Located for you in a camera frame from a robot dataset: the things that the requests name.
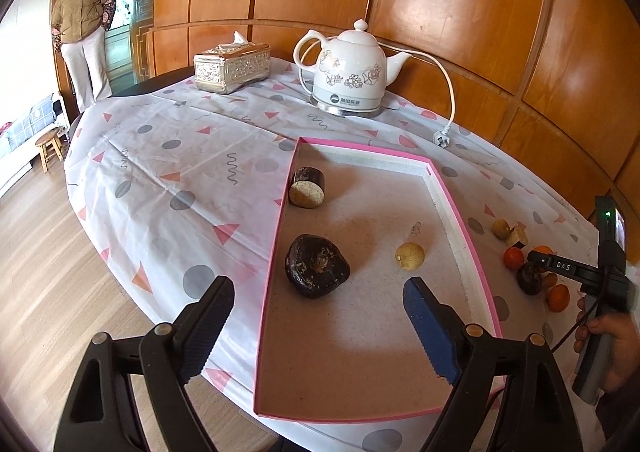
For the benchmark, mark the white patterned tissue box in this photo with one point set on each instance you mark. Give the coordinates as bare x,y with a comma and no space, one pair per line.
229,66

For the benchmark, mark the small dark brown chestnut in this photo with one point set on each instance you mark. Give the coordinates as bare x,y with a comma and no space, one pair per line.
529,279

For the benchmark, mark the patterned white tablecloth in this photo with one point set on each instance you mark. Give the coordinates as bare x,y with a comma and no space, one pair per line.
176,187

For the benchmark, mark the cut tan fruit piece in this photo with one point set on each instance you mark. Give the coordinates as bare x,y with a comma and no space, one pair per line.
517,238

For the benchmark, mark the large dark brown water chestnut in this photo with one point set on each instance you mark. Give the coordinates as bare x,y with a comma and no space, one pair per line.
315,266

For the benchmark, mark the pink shallow box tray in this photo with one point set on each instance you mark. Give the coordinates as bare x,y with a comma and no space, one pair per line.
352,356

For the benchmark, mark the operator right hand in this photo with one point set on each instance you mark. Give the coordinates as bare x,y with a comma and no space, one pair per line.
623,333

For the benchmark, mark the small wooden stool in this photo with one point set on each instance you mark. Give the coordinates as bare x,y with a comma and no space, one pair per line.
50,145

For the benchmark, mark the large orange tangerine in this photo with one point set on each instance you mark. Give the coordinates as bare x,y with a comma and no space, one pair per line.
543,249

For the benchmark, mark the tan round longan fruit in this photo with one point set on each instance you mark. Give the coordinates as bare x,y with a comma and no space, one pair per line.
410,256

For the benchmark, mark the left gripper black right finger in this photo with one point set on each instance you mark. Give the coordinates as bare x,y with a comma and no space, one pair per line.
534,412

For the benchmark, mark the woman in tan jacket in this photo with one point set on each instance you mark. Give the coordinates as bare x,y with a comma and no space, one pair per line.
78,29

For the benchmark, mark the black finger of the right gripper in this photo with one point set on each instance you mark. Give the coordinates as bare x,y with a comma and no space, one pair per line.
565,267

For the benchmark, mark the small tan longan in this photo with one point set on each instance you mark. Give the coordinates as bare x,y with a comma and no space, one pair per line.
501,229

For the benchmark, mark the white sofa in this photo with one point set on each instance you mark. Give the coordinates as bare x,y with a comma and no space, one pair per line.
18,141

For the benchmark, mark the small red tomato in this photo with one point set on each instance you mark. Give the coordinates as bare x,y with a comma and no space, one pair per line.
513,258

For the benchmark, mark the white ceramic electric kettle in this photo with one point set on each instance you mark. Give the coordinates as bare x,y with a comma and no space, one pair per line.
352,71

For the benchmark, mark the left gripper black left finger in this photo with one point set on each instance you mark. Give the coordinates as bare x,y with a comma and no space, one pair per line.
100,413

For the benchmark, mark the small orange kumquat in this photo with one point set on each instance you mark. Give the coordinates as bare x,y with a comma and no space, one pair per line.
549,280

